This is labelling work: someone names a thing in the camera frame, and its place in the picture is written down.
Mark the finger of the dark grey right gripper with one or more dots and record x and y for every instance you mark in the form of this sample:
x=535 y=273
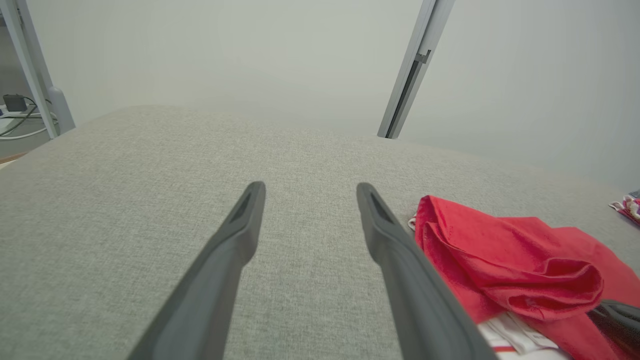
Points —
x=617 y=322

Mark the white power strip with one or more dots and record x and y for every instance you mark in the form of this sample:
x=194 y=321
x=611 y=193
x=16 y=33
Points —
x=20 y=115

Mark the red white striped jersey shirt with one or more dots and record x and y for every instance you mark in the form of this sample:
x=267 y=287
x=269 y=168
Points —
x=500 y=250

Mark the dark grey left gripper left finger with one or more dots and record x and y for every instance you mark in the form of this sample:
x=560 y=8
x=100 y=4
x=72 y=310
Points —
x=210 y=280

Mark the grey metal partition end post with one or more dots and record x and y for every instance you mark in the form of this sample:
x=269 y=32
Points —
x=35 y=75

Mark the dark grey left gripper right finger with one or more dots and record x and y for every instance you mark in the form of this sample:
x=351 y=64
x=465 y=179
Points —
x=415 y=300

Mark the red shorts white waistband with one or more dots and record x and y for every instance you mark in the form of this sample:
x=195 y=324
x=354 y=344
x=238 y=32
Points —
x=631 y=207

